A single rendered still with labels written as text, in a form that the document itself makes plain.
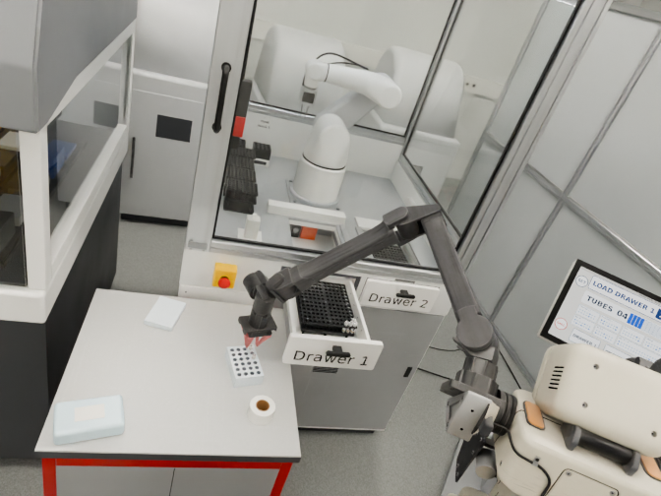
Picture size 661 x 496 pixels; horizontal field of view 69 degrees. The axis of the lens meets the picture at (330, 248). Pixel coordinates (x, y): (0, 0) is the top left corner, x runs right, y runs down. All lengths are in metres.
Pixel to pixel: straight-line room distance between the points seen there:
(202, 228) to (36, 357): 0.63
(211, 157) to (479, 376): 0.92
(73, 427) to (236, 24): 1.04
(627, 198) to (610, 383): 1.98
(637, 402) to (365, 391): 1.34
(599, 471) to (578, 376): 0.17
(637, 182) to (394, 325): 1.55
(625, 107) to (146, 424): 2.71
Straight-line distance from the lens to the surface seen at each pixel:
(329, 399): 2.18
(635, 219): 2.88
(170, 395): 1.42
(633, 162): 2.95
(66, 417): 1.33
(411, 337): 2.00
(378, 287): 1.75
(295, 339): 1.40
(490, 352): 1.08
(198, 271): 1.66
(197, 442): 1.34
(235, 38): 1.35
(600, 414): 1.02
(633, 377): 1.05
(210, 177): 1.48
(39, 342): 1.70
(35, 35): 1.19
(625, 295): 1.94
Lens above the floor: 1.86
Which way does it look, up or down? 31 degrees down
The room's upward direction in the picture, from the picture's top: 18 degrees clockwise
